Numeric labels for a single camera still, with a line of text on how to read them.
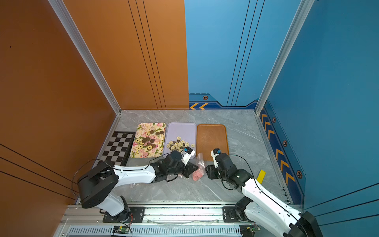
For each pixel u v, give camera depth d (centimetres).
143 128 109
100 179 51
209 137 103
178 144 97
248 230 71
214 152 73
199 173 81
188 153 74
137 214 73
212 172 71
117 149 94
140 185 83
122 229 72
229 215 72
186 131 107
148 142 100
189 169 72
